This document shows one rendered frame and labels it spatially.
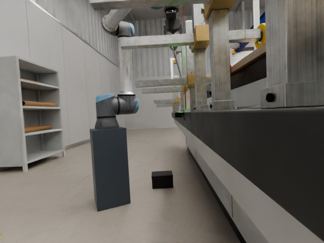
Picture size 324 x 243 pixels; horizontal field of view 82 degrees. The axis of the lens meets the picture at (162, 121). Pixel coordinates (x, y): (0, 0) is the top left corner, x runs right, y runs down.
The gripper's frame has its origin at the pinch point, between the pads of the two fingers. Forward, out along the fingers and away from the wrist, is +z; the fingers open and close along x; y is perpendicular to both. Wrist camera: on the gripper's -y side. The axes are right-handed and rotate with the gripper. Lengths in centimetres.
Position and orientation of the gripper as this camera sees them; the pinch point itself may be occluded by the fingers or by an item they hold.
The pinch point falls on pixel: (173, 47)
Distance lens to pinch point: 99.1
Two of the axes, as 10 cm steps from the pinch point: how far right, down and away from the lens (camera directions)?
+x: -10.0, 0.5, 0.2
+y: 0.2, -0.6, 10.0
